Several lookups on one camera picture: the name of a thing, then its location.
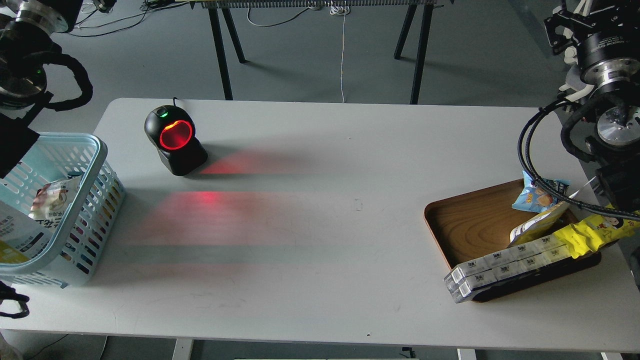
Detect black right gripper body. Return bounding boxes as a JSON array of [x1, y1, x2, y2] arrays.
[[573, 10, 639, 81]]

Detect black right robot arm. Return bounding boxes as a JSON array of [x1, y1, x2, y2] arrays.
[[518, 0, 639, 223]]

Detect yellow white snack pouch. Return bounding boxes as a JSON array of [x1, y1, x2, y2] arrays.
[[508, 195, 570, 248]]

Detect white snack bag in basket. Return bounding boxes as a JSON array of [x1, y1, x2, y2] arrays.
[[29, 171, 83, 229]]

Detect yellow cartoon snack bag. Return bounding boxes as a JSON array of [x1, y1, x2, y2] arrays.
[[552, 214, 640, 259]]

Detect black trestle table legs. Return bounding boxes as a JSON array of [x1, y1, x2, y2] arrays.
[[201, 0, 437, 105]]

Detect brown wooden tray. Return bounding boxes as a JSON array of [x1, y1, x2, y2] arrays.
[[423, 180, 602, 303]]

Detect blue snack bag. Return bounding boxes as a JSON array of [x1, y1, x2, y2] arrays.
[[510, 170, 571, 214]]

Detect white office chair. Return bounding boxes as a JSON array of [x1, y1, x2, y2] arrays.
[[557, 0, 596, 101]]

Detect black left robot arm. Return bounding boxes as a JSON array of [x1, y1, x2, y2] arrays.
[[0, 0, 94, 177]]

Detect black barcode scanner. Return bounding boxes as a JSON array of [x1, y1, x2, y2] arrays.
[[144, 96, 209, 177]]

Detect yellow nut snack pouch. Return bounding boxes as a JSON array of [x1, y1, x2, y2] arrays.
[[0, 202, 53, 265]]

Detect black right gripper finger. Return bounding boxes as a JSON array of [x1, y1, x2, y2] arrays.
[[543, 9, 595, 56]]

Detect long white snack box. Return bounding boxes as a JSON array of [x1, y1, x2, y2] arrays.
[[443, 235, 572, 303]]

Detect light blue plastic basket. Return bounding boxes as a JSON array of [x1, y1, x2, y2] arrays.
[[1, 132, 126, 288]]

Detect white hanging cable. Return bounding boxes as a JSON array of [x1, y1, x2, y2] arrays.
[[329, 4, 352, 104]]

